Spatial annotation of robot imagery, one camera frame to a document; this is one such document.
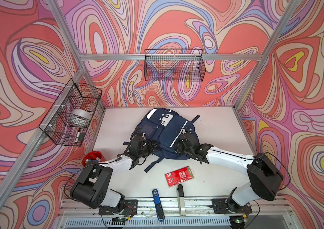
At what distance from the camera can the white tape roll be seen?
2.32 ft

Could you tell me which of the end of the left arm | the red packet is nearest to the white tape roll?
the end of the left arm

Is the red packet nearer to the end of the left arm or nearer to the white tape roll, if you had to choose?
the end of the left arm
